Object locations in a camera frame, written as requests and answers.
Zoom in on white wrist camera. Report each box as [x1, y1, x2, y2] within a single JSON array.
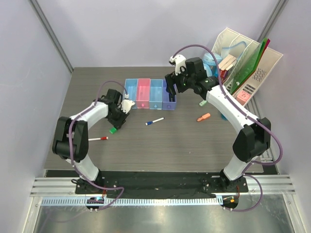
[[169, 54, 186, 75], [121, 94, 135, 114]]

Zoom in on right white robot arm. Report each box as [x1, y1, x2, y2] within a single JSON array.
[[165, 55, 271, 192]]

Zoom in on orange highlighter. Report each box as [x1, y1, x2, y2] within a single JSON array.
[[197, 113, 211, 122]]

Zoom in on tan topped book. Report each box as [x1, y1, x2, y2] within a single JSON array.
[[218, 54, 237, 70]]

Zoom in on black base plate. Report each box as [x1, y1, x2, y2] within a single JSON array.
[[71, 171, 248, 199]]

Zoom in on light green eraser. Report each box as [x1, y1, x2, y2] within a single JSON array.
[[199, 100, 207, 107]]

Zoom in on purple bin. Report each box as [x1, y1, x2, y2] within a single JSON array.
[[162, 80, 176, 110]]

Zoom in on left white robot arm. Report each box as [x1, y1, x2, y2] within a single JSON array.
[[52, 89, 135, 194]]

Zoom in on pink sticky note pad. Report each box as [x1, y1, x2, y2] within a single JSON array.
[[236, 90, 251, 106]]

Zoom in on pink bin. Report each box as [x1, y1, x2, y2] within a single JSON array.
[[136, 79, 151, 109]]

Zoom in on upper blue tape dispenser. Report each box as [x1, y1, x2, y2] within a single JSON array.
[[202, 52, 217, 77]]

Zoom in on blue cap white marker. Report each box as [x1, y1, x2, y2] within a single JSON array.
[[145, 117, 165, 126]]

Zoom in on leftmost light blue bin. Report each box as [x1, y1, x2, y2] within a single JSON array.
[[124, 79, 138, 109]]

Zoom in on red cap white marker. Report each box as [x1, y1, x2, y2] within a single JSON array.
[[88, 136, 109, 141]]

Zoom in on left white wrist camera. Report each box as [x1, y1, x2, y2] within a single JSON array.
[[121, 94, 135, 114]]

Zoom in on white desk file organizer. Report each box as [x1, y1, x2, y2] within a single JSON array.
[[212, 28, 283, 104]]

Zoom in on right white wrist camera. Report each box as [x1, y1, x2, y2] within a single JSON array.
[[169, 54, 186, 75]]

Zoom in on green cap black marker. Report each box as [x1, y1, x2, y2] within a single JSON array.
[[110, 127, 117, 134]]

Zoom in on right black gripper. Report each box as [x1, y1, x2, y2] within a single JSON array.
[[165, 65, 195, 97]]

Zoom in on green plastic folder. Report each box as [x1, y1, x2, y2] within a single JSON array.
[[229, 37, 270, 95]]

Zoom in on aluminium rail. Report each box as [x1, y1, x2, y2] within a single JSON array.
[[31, 175, 295, 206]]

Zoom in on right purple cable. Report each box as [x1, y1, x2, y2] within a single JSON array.
[[173, 44, 284, 213]]

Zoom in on light blue bin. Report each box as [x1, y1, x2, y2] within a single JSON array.
[[149, 79, 163, 110], [124, 79, 138, 109]]

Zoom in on red blue book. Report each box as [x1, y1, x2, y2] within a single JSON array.
[[220, 70, 230, 83]]

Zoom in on clear zip bag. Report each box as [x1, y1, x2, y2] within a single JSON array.
[[221, 41, 247, 59]]

